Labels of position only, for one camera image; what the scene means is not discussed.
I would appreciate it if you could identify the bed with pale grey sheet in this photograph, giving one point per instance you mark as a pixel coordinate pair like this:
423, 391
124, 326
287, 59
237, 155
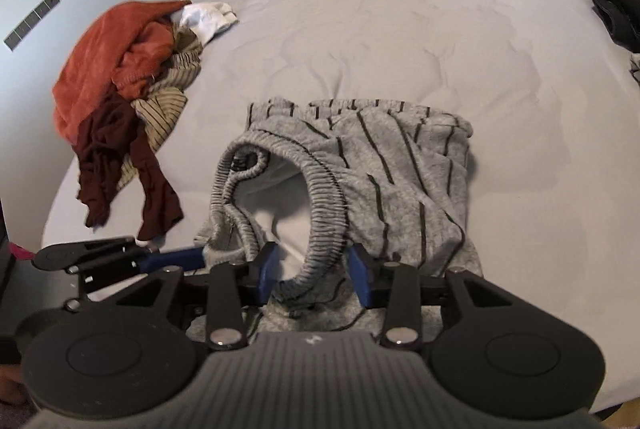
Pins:
375, 34

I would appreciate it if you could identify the grey striped folded top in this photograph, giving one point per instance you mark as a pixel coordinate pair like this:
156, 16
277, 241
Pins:
635, 69

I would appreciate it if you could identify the wall switch panel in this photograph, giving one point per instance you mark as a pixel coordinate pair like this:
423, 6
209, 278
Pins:
31, 21

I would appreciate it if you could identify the pink cloth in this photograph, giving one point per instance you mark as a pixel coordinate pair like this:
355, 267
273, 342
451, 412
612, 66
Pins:
20, 253

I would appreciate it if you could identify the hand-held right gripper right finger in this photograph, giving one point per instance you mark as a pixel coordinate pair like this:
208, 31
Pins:
359, 279

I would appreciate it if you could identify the orange cloth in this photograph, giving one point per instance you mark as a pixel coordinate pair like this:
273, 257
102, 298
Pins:
110, 54

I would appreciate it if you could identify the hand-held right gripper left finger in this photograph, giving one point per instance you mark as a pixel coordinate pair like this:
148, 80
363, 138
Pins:
266, 274

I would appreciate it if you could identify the grey striped pants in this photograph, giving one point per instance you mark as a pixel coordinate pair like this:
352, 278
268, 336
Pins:
390, 169

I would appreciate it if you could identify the dark folded cloth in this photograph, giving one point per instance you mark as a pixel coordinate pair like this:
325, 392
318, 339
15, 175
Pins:
617, 4

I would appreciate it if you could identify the maroon cloth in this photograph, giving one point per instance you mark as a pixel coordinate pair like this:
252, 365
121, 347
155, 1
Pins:
107, 149

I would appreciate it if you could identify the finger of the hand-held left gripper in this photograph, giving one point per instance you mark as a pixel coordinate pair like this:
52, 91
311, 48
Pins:
175, 259

